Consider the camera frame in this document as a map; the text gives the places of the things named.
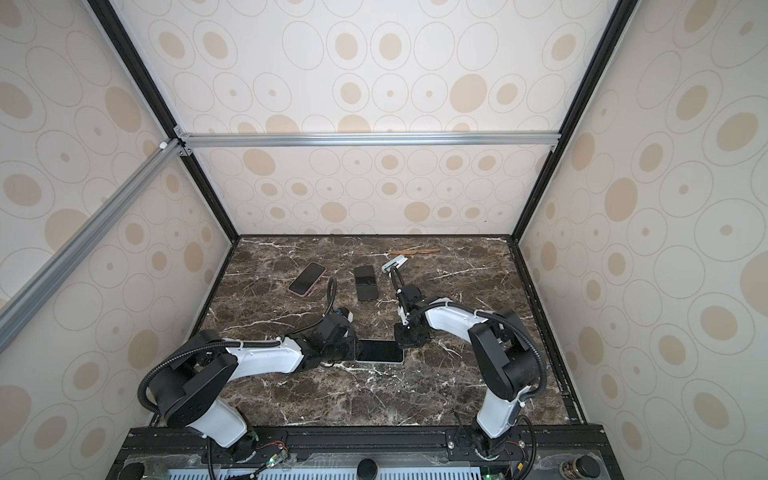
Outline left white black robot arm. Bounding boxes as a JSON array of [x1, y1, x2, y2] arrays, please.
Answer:
[[137, 278, 357, 448]]

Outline light blue phone case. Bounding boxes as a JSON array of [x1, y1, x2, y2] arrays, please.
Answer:
[[355, 339, 406, 366]]

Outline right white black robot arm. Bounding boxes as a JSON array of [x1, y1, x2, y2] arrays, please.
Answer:
[[382, 265, 547, 458]]

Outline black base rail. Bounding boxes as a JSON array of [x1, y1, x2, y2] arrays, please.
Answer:
[[107, 424, 623, 479]]

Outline black knob centre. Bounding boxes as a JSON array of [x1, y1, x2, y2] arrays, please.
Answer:
[[356, 458, 379, 480]]

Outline black phone case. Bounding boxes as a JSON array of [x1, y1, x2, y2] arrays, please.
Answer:
[[352, 264, 380, 302]]

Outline round button right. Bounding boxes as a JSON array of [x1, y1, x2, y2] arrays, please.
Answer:
[[559, 455, 601, 480]]

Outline diagonal aluminium rail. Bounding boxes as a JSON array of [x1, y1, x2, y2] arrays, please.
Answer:
[[1, 139, 182, 350]]

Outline white stapler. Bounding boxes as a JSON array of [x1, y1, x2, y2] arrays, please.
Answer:
[[382, 255, 408, 273]]

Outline horizontal aluminium rail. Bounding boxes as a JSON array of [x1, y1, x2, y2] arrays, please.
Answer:
[[180, 131, 561, 148]]

